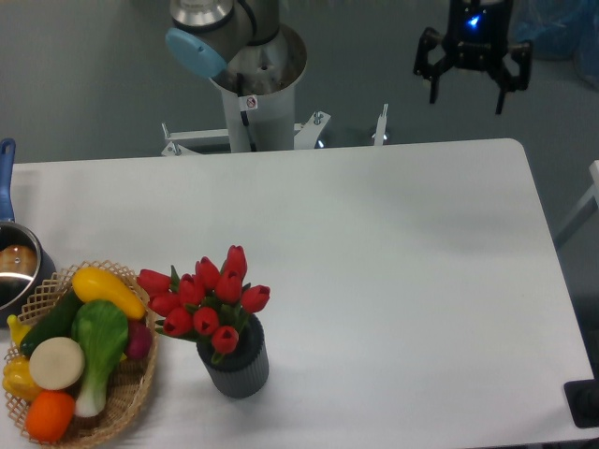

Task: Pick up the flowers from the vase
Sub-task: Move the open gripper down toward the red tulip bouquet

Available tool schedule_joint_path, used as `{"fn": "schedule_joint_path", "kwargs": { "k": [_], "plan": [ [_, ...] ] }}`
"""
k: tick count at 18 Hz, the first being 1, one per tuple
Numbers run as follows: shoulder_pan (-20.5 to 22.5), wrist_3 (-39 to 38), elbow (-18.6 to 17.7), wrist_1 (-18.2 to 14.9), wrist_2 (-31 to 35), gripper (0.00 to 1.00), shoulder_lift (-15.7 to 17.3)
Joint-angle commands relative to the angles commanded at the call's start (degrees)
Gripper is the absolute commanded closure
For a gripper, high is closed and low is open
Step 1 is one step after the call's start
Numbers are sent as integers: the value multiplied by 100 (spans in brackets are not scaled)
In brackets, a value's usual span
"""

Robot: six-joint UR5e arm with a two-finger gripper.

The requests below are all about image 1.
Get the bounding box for white furniture frame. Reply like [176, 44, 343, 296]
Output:
[553, 160, 598, 250]

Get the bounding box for orange fruit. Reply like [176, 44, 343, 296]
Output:
[25, 390, 75, 443]

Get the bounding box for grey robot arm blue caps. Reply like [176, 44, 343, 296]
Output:
[166, 1, 533, 111]

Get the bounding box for blue handled saucepan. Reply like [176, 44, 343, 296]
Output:
[1, 138, 55, 328]

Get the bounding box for dark green cucumber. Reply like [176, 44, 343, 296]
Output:
[19, 290, 83, 357]

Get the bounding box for woven wicker basket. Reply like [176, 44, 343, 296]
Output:
[1, 261, 158, 448]

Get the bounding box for red radish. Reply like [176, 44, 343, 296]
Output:
[124, 321, 153, 360]

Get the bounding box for black device at table edge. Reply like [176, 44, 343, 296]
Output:
[563, 379, 598, 428]

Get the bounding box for cream round disc vegetable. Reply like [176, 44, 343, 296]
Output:
[29, 337, 85, 390]

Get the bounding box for red tulip bouquet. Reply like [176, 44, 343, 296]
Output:
[137, 245, 270, 366]

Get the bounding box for yellow banana tip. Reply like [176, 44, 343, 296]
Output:
[7, 314, 32, 347]

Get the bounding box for yellow bell pepper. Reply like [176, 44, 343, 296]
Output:
[2, 355, 43, 402]

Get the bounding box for dark grey ribbed vase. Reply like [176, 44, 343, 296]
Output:
[197, 315, 270, 398]

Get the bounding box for green bok choy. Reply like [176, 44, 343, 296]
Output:
[71, 299, 128, 418]

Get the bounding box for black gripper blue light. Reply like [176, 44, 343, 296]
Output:
[412, 0, 534, 116]

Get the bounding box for yellow squash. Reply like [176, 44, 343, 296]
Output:
[71, 267, 146, 321]

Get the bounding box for blue plastic bag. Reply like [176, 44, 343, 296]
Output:
[510, 1, 598, 90]

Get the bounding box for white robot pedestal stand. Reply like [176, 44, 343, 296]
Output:
[166, 24, 331, 153]

